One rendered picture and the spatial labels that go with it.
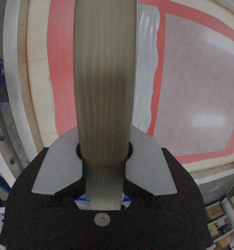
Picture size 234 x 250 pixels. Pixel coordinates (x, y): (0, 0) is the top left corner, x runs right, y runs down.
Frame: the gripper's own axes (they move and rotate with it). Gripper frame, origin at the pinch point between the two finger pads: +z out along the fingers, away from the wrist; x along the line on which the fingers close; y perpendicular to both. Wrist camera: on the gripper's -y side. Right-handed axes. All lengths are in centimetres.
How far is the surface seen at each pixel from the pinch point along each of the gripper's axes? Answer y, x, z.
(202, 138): 11.0, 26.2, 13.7
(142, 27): -12.8, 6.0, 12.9
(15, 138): 77, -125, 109
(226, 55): -12.2, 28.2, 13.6
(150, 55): -7.6, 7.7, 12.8
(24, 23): -15.8, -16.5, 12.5
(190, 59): -8.3, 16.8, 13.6
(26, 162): 121, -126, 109
